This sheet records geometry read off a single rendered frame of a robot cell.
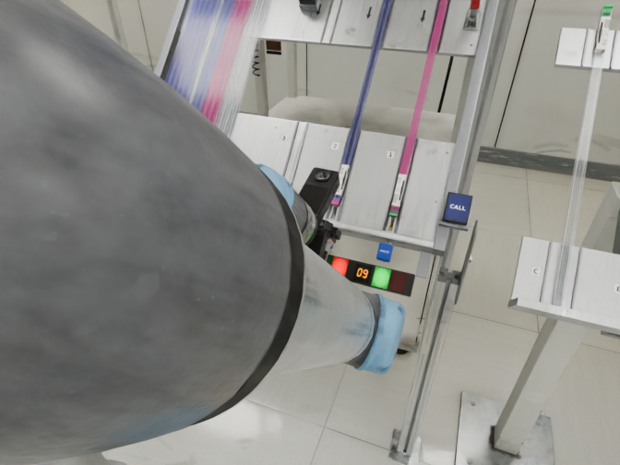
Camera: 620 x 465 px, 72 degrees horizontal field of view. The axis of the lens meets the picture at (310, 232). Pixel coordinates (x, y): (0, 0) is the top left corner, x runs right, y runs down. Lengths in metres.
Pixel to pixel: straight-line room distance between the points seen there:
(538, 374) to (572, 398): 0.48
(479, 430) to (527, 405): 0.23
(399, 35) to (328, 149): 0.27
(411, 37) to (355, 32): 0.12
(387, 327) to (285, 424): 0.98
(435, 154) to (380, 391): 0.84
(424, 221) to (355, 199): 0.13
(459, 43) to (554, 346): 0.66
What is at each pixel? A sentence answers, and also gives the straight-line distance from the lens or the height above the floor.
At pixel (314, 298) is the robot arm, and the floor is 1.05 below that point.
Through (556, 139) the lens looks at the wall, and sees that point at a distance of 2.81.
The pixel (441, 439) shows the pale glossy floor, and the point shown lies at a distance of 1.38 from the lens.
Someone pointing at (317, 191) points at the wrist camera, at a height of 0.85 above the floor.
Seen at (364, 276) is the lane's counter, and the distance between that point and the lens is 0.79.
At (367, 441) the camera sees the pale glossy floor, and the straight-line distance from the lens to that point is 1.34.
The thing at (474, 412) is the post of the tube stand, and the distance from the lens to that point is 1.45.
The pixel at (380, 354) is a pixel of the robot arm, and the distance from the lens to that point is 0.41.
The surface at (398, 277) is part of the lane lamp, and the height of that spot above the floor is 0.66.
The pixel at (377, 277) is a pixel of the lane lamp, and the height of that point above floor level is 0.66.
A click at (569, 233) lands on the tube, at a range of 0.74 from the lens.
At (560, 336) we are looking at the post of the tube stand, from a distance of 1.05.
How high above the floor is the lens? 1.18
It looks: 36 degrees down
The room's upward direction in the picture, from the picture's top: straight up
